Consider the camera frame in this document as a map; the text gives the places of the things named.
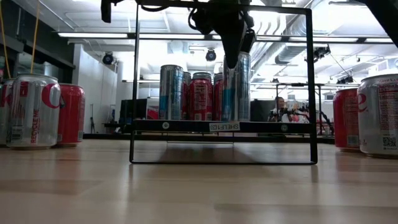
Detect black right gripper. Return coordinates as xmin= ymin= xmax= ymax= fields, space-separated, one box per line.
xmin=188 ymin=0 xmax=257 ymax=68

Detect slim silver blue can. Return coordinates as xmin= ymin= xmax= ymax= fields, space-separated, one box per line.
xmin=159 ymin=64 xmax=185 ymax=121
xmin=221 ymin=51 xmax=252 ymax=122

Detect long ceiling light strip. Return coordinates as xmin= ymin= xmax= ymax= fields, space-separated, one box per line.
xmin=57 ymin=30 xmax=394 ymax=44

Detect black monitor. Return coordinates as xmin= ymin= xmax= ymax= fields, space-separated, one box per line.
xmin=121 ymin=98 xmax=149 ymax=121
xmin=250 ymin=99 xmax=277 ymax=122

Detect person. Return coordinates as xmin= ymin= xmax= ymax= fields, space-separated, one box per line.
xmin=267 ymin=96 xmax=312 ymax=123

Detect black ceiling track light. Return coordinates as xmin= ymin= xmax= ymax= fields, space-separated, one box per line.
xmin=304 ymin=44 xmax=332 ymax=65

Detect red box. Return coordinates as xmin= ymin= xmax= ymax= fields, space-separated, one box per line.
xmin=146 ymin=106 xmax=160 ymax=120

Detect silver diet cola can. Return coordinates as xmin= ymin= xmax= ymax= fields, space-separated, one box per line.
xmin=356 ymin=73 xmax=398 ymax=156
xmin=6 ymin=73 xmax=62 ymax=149
xmin=0 ymin=78 xmax=15 ymax=147

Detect silver ventilation duct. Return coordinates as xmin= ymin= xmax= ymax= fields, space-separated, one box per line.
xmin=274 ymin=43 xmax=310 ymax=65

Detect black frame background table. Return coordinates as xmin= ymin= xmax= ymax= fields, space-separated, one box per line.
xmin=275 ymin=82 xmax=335 ymax=135

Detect dark wall shelving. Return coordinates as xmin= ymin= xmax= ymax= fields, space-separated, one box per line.
xmin=0 ymin=0 xmax=76 ymax=78

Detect orange yellow cable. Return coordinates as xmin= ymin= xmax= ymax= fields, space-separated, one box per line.
xmin=0 ymin=0 xmax=12 ymax=79
xmin=30 ymin=0 xmax=40 ymax=74

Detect black aluminium table frame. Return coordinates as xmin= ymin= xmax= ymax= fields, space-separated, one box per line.
xmin=82 ymin=133 xmax=336 ymax=144

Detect black wire shelf rack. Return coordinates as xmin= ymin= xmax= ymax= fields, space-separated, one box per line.
xmin=129 ymin=0 xmax=318 ymax=166

